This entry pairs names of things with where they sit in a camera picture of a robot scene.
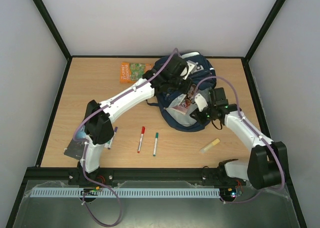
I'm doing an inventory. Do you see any light blue slotted cable duct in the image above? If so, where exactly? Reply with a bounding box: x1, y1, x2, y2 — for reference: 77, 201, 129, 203
30, 187, 220, 198

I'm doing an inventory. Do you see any navy blue backpack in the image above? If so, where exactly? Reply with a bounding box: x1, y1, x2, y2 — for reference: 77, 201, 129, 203
147, 52, 216, 132

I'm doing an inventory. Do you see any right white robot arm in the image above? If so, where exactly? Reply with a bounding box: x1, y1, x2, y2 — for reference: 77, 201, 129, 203
191, 88, 289, 189

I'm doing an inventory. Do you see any purple cap marker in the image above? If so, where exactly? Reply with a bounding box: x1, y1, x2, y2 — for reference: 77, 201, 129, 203
107, 126, 118, 149

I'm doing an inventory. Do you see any green label glue stick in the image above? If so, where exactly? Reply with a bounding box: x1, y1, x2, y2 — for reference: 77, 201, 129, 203
104, 137, 114, 149

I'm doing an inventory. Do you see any orange treehouse book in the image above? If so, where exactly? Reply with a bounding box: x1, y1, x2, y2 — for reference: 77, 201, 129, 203
119, 62, 154, 83

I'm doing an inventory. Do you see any green cap marker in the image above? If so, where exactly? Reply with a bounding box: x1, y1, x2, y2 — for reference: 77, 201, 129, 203
152, 132, 159, 157

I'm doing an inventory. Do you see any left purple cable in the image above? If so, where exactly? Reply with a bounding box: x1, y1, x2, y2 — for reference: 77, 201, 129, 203
73, 47, 180, 227

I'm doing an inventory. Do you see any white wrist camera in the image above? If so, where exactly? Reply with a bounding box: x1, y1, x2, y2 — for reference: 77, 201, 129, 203
181, 61, 198, 80
194, 93, 208, 112

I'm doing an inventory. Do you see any dark blue Wuthering Heights book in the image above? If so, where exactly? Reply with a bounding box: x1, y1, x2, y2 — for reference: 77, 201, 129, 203
63, 126, 86, 160

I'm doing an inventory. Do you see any yellow highlighter pen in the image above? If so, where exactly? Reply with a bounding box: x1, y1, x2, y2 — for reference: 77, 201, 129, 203
200, 138, 220, 154

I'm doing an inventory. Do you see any red cap marker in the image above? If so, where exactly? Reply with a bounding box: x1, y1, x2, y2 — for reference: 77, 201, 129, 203
137, 126, 146, 153

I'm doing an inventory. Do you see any black aluminium frame rail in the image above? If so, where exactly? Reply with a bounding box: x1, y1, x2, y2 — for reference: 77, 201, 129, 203
26, 166, 291, 187

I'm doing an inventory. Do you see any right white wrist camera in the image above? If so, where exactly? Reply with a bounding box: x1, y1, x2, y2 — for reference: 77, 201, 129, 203
194, 93, 208, 112

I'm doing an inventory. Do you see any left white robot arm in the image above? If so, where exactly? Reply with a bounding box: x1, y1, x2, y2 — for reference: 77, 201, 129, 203
80, 55, 196, 173

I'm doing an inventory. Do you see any pink shrew paperback book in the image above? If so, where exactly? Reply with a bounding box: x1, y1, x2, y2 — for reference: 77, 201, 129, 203
169, 84, 196, 115

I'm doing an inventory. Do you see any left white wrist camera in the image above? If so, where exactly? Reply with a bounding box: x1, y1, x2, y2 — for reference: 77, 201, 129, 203
181, 61, 198, 80

